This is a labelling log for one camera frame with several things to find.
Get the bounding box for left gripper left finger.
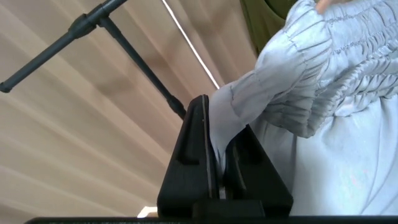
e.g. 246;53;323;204
156;93;221;218

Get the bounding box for green long-sleeved shirt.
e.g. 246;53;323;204
239;0;300;57

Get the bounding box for pale grey shorts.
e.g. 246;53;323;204
208;0;398;217

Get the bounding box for pink clothes hanger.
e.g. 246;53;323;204
315;0;334;15

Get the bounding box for black clothes rack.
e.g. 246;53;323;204
0;0;188;121

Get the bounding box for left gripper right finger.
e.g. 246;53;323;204
223;124;294;217

